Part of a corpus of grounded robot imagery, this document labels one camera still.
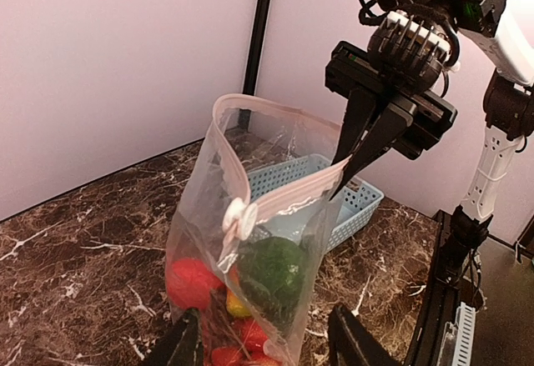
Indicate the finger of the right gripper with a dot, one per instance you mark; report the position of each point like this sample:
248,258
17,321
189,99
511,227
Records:
360,112
391,124

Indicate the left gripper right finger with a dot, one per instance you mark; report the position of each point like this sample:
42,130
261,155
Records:
350,343

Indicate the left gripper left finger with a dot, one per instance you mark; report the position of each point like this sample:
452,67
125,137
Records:
182,344

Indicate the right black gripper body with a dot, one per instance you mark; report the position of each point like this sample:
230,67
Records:
349,67

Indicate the red toy fruit ball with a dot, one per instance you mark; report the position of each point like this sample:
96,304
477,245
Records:
189,283

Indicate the orange red toy mango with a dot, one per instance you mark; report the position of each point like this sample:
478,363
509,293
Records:
235,307

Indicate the red lychee bunch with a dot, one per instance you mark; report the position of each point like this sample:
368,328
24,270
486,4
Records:
249,349

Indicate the green toy avocado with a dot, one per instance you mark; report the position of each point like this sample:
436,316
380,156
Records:
271,274

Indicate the clear zip top bag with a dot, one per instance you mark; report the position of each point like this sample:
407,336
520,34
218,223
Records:
250,231

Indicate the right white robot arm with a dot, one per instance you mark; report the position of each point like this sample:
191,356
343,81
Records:
491,87

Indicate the light blue plastic basket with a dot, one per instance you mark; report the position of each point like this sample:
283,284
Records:
352,208

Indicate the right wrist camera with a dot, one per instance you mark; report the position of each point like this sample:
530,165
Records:
410,49

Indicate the black front rail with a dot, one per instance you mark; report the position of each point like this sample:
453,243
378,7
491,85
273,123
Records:
442,291

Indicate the light blue slotted cable duct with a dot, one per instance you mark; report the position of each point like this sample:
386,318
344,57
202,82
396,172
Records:
465,324

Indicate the right black frame post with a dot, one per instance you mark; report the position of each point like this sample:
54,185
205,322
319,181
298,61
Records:
256,46

